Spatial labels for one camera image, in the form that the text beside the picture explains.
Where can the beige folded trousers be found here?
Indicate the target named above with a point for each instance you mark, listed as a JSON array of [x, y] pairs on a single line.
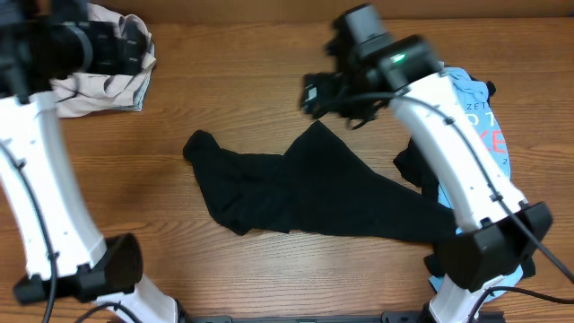
[[81, 94]]

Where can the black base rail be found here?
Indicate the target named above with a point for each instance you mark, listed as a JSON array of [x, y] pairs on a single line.
[[385, 317]]

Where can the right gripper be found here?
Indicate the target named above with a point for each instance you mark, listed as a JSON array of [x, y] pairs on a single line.
[[329, 86]]

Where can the grey folded garment underneath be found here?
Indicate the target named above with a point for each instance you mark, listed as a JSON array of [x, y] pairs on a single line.
[[132, 89]]

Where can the light blue printed t-shirt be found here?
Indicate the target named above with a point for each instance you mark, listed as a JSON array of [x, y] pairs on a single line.
[[488, 128]]

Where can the black t-shirt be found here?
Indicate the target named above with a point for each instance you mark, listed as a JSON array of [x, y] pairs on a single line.
[[318, 185]]

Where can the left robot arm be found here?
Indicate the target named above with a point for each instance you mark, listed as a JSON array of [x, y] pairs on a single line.
[[66, 254]]

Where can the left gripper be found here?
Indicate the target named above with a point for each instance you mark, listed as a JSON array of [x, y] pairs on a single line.
[[127, 49]]

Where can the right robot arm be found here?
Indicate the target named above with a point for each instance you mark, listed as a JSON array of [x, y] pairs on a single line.
[[498, 228]]

